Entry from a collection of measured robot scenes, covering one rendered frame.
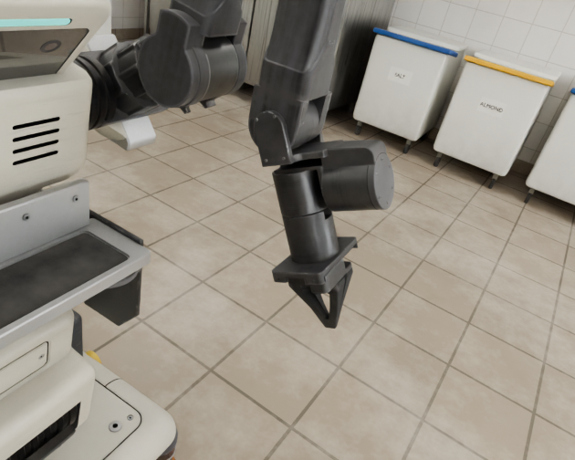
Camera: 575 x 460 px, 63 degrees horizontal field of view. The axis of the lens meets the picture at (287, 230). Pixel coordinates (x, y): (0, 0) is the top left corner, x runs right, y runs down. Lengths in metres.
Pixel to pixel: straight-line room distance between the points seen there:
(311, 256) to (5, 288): 0.31
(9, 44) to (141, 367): 1.18
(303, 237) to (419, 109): 3.01
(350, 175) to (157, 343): 1.21
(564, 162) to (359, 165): 2.95
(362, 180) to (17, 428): 0.53
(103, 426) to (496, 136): 2.90
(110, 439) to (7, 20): 0.80
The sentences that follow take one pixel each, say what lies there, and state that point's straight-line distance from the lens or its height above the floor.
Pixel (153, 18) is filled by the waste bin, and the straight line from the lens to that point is 4.95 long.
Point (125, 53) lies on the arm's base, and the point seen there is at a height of 1.00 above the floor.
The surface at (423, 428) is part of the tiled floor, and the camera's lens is 1.61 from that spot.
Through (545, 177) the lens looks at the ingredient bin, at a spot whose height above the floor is 0.22.
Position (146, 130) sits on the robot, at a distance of 0.67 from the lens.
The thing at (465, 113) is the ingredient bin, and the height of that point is 0.43.
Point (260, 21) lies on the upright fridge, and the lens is 3.71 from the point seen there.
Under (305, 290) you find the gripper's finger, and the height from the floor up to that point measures 0.81.
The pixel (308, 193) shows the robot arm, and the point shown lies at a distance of 0.50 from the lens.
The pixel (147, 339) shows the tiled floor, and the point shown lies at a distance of 1.61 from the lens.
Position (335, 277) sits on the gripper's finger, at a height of 0.85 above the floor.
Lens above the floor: 1.15
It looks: 31 degrees down
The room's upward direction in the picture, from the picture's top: 14 degrees clockwise
